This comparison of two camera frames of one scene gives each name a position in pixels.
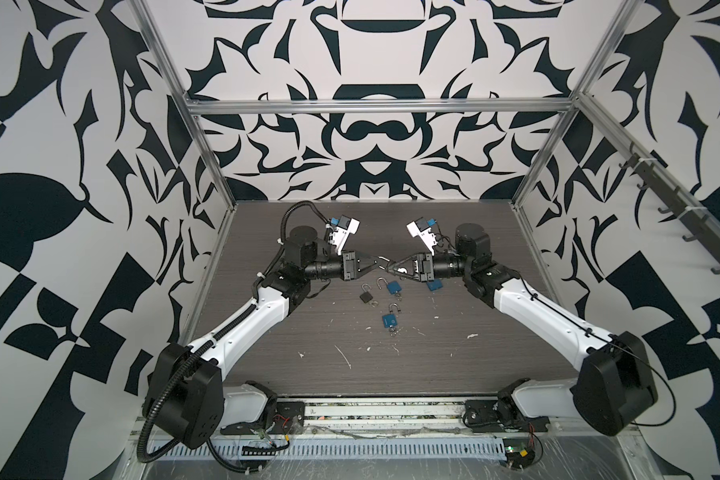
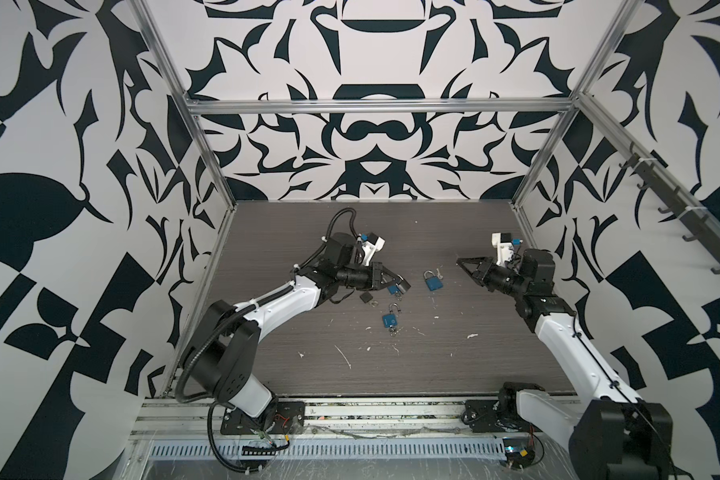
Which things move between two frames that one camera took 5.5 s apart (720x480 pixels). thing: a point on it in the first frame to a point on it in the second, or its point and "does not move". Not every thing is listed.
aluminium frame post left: (157, 41) does not move
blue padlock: (391, 319) does not move
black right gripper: (425, 268) to (477, 276)
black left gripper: (350, 268) to (376, 270)
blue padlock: (436, 284) does not move
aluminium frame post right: (599, 58) does not move
